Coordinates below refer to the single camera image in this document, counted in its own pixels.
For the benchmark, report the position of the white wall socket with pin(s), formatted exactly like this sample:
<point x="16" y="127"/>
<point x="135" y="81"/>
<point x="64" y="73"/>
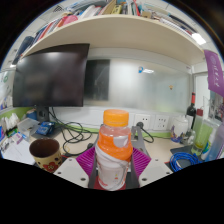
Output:
<point x="161" y="122"/>
<point x="142" y="121"/>

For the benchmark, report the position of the white handwritten paper sheet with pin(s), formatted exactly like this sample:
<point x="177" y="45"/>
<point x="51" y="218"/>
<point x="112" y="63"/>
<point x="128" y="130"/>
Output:
<point x="16" y="153"/>

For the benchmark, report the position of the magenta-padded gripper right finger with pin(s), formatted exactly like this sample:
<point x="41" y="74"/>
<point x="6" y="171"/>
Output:
<point x="141" y="163"/>

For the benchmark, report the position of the beige mug with red flowers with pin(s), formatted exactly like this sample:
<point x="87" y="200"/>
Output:
<point x="50" y="165"/>

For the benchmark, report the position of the purple translucent water bottle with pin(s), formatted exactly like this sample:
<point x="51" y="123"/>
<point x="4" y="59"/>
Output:
<point x="216" y="143"/>

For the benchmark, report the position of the white tissue pack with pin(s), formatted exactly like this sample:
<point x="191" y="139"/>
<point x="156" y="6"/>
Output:
<point x="11" y="120"/>

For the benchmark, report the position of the black computer monitor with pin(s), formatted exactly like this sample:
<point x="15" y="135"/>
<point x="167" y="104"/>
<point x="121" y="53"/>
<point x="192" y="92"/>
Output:
<point x="50" y="76"/>

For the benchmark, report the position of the purple and white packet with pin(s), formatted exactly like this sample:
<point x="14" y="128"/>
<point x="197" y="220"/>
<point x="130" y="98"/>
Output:
<point x="17" y="138"/>

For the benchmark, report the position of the white rounded container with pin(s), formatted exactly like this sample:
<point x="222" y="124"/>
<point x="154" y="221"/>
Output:
<point x="180" y="128"/>

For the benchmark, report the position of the clear plastic box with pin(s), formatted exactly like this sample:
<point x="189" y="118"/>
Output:
<point x="28" y="125"/>

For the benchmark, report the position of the green translucent cup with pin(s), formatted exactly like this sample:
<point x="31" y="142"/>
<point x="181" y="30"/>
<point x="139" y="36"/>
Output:
<point x="201" y="136"/>

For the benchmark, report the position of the orange-capped clear drink bottle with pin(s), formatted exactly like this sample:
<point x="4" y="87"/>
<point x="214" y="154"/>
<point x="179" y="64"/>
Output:
<point x="113" y="143"/>

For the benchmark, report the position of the purple hanging banner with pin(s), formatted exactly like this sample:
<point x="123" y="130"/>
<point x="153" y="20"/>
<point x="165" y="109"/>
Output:
<point x="215" y="71"/>

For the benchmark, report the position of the dark wine bottle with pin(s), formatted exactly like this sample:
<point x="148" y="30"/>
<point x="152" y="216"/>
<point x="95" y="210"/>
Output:
<point x="191" y="113"/>

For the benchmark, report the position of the dark blue mouse pad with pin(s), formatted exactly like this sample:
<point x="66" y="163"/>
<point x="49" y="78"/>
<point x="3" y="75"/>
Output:
<point x="181" y="149"/>

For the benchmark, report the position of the small blue electronic device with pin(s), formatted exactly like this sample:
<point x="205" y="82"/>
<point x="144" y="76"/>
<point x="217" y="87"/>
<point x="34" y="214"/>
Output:
<point x="45" y="128"/>

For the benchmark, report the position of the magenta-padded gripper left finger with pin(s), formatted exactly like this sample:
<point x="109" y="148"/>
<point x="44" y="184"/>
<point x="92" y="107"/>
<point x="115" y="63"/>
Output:
<point x="85" y="163"/>

